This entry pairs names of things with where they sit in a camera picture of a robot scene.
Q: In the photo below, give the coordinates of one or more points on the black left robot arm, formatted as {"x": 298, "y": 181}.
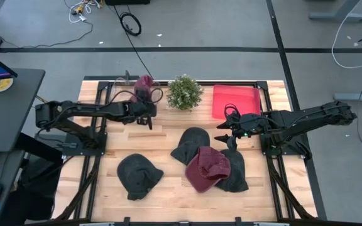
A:
{"x": 83, "y": 110}

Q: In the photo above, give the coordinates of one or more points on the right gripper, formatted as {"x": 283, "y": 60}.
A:
{"x": 250, "y": 124}

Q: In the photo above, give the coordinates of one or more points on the dark grey baseball cap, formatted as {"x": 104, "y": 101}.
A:
{"x": 138, "y": 174}
{"x": 190, "y": 141}
{"x": 236, "y": 175}

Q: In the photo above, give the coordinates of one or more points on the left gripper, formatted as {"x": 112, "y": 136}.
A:
{"x": 140, "y": 110}

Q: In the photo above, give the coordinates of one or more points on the small green artificial plant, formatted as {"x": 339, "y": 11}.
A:
{"x": 184, "y": 92}

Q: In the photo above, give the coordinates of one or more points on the clear plastic bin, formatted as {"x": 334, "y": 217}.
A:
{"x": 118, "y": 94}

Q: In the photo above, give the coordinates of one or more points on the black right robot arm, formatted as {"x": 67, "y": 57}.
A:
{"x": 310, "y": 117}

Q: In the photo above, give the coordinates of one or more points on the black chair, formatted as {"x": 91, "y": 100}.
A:
{"x": 39, "y": 188}

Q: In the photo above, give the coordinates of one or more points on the red plastic tray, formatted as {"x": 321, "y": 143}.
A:
{"x": 240, "y": 97}

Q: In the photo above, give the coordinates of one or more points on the black box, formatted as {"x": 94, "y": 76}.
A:
{"x": 127, "y": 2}

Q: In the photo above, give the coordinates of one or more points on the maroon baseball cap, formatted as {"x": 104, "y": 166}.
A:
{"x": 146, "y": 82}
{"x": 207, "y": 171}

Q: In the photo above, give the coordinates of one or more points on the grey desk leg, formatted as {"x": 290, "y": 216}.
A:
{"x": 341, "y": 14}

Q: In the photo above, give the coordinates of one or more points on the black low desk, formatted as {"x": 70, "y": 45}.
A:
{"x": 8, "y": 175}

